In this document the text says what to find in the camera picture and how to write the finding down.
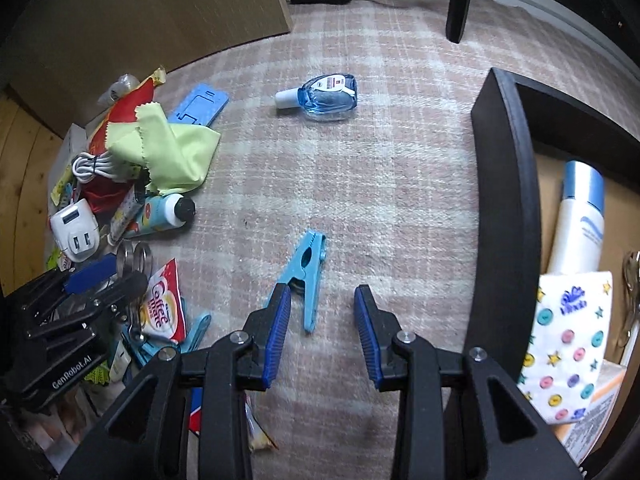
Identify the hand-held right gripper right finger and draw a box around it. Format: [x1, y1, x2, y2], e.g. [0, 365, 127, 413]
[352, 284, 583, 480]

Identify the yellow-green cloth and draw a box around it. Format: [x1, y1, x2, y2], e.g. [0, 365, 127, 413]
[107, 104, 222, 196]

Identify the red cloth pouch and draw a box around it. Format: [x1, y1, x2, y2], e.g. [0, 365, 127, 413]
[80, 179, 137, 217]

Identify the silver keychain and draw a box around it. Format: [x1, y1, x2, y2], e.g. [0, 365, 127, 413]
[116, 241, 154, 343]

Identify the red snack packet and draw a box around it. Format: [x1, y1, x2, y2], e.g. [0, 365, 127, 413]
[90, 67, 167, 157]

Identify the white charger plug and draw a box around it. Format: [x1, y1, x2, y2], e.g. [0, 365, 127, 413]
[50, 199, 101, 264]

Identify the bunch of keys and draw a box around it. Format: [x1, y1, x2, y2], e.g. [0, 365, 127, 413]
[620, 250, 640, 352]

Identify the flat white box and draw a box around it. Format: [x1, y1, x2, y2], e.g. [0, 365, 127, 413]
[50, 122, 93, 201]

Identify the black storage box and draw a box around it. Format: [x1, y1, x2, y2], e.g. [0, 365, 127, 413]
[442, 67, 640, 480]

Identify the crumpled snack wrapper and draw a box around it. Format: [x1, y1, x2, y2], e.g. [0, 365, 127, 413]
[244, 394, 279, 454]

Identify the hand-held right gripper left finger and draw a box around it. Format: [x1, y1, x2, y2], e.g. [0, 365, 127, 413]
[60, 282, 293, 480]

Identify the button print tissue pack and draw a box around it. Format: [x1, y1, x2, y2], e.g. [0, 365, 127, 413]
[517, 271, 614, 424]

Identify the pine wooden board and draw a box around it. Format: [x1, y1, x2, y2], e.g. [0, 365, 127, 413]
[0, 85, 66, 281]

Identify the white usb cable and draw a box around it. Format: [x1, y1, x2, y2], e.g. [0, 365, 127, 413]
[72, 154, 142, 184]

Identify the blue phone stand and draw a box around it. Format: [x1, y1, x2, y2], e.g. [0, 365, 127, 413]
[167, 83, 230, 124]

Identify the white bottle blue cap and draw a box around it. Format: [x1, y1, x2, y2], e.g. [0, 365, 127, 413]
[546, 160, 606, 277]

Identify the long colourful printed box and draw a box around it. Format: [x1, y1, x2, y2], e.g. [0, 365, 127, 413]
[109, 185, 147, 242]

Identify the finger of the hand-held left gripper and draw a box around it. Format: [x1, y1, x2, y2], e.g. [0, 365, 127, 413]
[15, 254, 118, 311]
[25, 272, 148, 341]

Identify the blue hand sanitizer bottle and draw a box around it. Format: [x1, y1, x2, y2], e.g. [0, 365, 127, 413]
[275, 74, 359, 122]

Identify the coffee creamer packet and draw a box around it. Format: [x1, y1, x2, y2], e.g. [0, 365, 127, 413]
[139, 259, 187, 344]

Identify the colourful tube black cap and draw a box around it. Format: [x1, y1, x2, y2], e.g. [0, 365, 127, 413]
[125, 194, 197, 239]

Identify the orange box white label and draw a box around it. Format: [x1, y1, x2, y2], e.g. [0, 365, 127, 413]
[557, 360, 630, 467]

